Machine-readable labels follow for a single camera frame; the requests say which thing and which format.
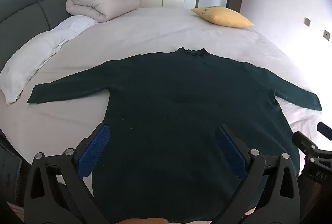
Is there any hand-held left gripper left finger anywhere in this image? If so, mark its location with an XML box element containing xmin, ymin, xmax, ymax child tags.
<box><xmin>24</xmin><ymin>122</ymin><xmax>112</xmax><ymax>224</ymax></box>

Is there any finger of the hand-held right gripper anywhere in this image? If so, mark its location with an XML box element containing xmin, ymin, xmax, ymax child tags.
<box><xmin>293</xmin><ymin>131</ymin><xmax>332</xmax><ymax>183</ymax></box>
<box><xmin>318</xmin><ymin>122</ymin><xmax>332</xmax><ymax>141</ymax></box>

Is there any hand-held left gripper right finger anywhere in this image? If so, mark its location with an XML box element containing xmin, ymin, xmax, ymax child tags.
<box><xmin>210</xmin><ymin>124</ymin><xmax>301</xmax><ymax>224</ymax></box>

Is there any dark green sweater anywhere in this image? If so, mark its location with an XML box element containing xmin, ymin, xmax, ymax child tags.
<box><xmin>27</xmin><ymin>47</ymin><xmax>322</xmax><ymax>224</ymax></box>

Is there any person's left hand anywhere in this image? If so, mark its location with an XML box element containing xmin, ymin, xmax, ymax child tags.
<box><xmin>122</xmin><ymin>217</ymin><xmax>169</xmax><ymax>224</ymax></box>

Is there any white pillow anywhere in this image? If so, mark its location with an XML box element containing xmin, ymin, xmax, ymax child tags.
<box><xmin>0</xmin><ymin>15</ymin><xmax>99</xmax><ymax>105</ymax></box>

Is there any yellow pillow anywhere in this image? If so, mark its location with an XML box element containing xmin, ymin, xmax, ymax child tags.
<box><xmin>191</xmin><ymin>6</ymin><xmax>255</xmax><ymax>28</ymax></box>

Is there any bed with white sheet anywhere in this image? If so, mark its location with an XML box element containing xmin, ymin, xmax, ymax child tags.
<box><xmin>0</xmin><ymin>7</ymin><xmax>327</xmax><ymax>217</ymax></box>

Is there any dark green padded headboard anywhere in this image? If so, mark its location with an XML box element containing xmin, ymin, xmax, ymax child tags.
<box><xmin>0</xmin><ymin>0</ymin><xmax>79</xmax><ymax>69</ymax></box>

